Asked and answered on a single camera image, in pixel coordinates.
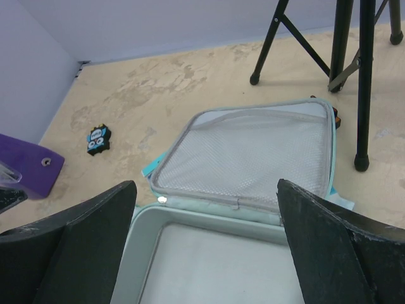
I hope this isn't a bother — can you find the purple metronome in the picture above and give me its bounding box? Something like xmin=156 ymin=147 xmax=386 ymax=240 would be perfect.
xmin=1 ymin=134 xmax=65 ymax=200

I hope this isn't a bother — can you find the mint green medicine case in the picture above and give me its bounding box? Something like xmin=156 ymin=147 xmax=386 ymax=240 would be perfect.
xmin=111 ymin=98 xmax=336 ymax=303

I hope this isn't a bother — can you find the teal packet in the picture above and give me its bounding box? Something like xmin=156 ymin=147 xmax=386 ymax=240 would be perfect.
xmin=141 ymin=153 xmax=166 ymax=178

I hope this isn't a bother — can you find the black music stand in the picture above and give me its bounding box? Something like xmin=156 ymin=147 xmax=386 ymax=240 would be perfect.
xmin=249 ymin=0 xmax=404 ymax=172

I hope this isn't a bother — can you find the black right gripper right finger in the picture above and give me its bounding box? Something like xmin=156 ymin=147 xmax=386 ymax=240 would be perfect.
xmin=277 ymin=179 xmax=404 ymax=303

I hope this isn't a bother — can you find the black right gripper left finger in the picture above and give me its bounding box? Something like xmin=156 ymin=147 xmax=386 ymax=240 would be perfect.
xmin=1 ymin=180 xmax=137 ymax=303

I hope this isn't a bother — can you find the red owl toy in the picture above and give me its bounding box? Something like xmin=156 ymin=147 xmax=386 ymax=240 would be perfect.
xmin=306 ymin=96 xmax=342 ymax=134

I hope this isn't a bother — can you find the blue owl toy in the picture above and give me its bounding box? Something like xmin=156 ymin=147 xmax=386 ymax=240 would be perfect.
xmin=87 ymin=123 xmax=111 ymax=156

